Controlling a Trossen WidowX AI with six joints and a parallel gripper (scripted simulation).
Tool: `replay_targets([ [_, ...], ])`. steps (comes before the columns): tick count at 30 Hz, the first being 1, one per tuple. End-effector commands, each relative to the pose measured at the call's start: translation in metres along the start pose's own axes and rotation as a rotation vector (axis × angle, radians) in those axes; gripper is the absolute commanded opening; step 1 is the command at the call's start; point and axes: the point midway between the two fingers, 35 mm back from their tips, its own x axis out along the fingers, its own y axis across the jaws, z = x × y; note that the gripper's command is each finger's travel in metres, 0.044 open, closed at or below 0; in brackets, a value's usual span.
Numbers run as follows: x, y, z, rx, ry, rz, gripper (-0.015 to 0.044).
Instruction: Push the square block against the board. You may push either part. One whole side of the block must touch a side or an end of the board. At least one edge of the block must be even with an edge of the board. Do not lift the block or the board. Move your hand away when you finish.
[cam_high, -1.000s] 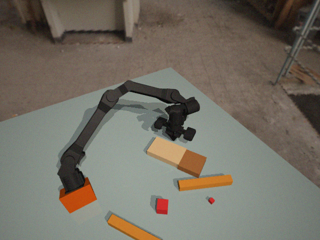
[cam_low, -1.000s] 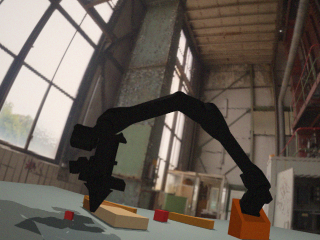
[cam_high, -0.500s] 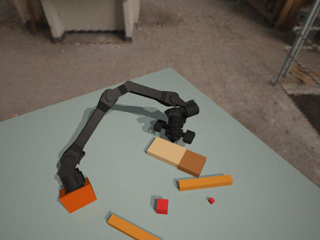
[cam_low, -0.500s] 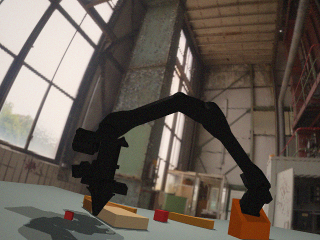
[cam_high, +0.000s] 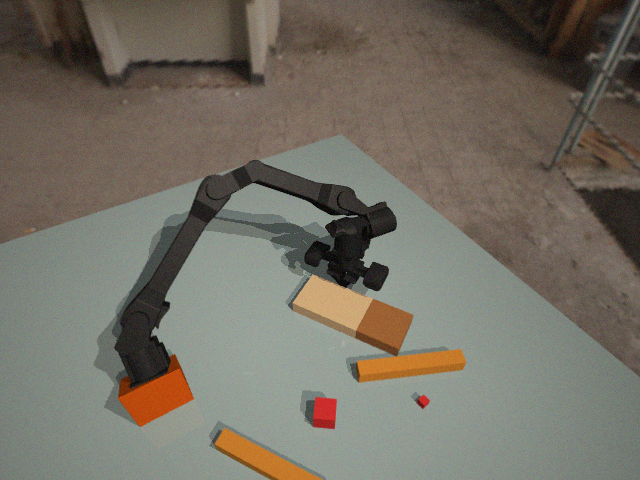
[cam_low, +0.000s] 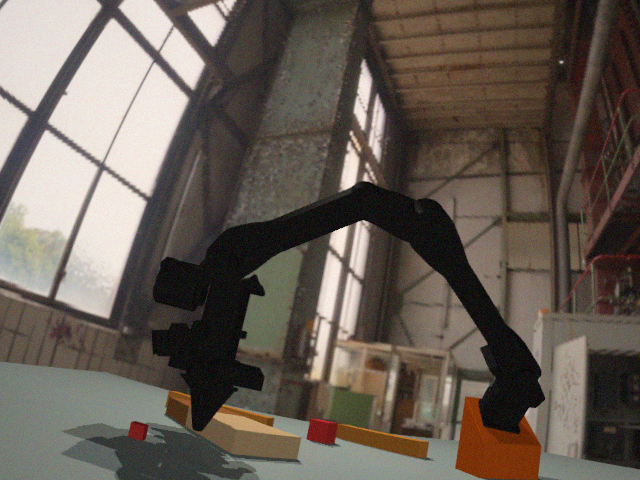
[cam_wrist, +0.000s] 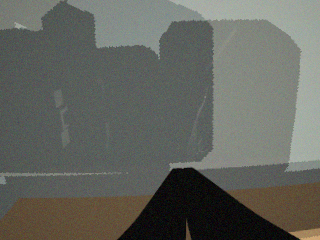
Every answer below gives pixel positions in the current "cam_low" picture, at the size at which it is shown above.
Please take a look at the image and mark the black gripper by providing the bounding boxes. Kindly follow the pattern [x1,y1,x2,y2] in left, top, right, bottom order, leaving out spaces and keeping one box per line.
[168,313,265,431]

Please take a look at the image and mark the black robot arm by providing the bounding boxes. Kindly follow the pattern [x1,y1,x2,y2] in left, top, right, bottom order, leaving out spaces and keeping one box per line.
[152,181,545,434]

